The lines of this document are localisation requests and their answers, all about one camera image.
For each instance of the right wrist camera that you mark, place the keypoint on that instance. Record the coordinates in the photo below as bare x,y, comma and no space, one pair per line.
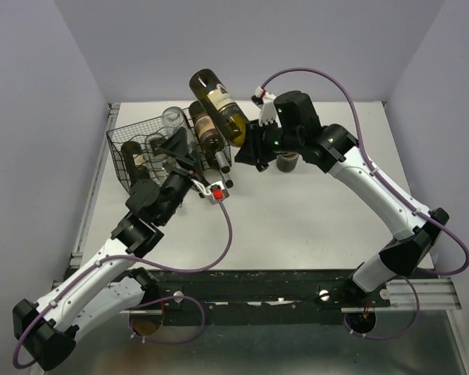
264,100

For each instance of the dark bottle front label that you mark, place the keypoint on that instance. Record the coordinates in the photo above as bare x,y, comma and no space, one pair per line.
134,161

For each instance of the clear glass bottle front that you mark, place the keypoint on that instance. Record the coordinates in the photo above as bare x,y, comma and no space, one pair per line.
154,142

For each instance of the black mounting rail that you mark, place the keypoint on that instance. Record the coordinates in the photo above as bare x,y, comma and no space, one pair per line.
249,297

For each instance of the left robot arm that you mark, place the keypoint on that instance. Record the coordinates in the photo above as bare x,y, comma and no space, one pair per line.
46,328

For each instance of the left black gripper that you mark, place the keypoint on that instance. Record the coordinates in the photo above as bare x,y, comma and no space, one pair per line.
191,166

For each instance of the black wire wine rack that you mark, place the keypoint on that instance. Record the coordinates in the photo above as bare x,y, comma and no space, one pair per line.
155,162

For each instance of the green bottle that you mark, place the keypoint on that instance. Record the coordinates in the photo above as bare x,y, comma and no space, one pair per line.
286,163
225,112
210,139

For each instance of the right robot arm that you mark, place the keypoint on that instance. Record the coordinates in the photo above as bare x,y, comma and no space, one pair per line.
288,123

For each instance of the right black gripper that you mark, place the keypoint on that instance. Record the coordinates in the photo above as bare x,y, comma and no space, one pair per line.
252,151

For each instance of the olive bottle tan label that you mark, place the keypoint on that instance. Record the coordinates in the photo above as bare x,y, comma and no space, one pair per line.
226,178

